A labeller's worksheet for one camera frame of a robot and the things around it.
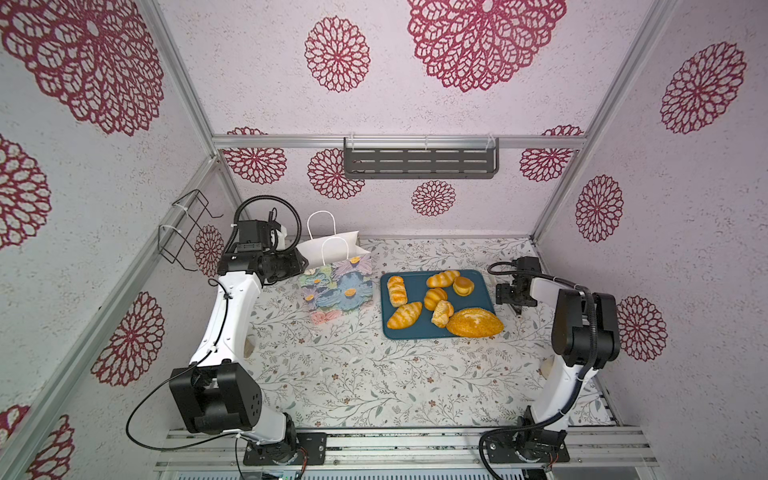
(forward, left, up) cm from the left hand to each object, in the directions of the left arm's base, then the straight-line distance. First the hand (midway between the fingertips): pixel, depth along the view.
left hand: (303, 268), depth 82 cm
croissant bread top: (+10, -43, -19) cm, 48 cm away
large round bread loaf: (-8, -49, -17) cm, 53 cm away
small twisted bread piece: (-5, -40, -16) cm, 43 cm away
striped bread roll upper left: (+5, -27, -19) cm, 33 cm away
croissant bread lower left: (-4, -28, -19) cm, 34 cm away
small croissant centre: (+2, -38, -18) cm, 42 cm away
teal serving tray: (+5, -56, -23) cm, 61 cm away
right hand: (+6, -67, -21) cm, 70 cm away
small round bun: (+6, -49, -18) cm, 53 cm away
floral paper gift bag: (-1, -9, -4) cm, 10 cm away
